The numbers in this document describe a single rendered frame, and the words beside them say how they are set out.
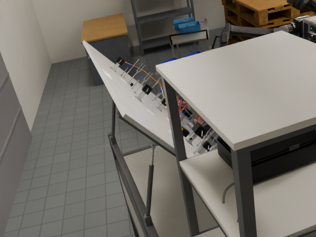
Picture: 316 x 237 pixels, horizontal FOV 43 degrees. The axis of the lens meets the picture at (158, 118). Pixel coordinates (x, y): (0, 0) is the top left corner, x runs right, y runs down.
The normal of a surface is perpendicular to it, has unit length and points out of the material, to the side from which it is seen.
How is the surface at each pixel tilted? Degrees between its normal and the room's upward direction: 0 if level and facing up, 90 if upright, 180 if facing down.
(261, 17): 90
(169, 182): 0
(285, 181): 0
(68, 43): 90
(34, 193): 0
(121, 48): 90
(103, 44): 90
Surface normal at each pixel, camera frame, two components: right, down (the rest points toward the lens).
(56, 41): 0.14, 0.44
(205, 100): -0.18, -0.87
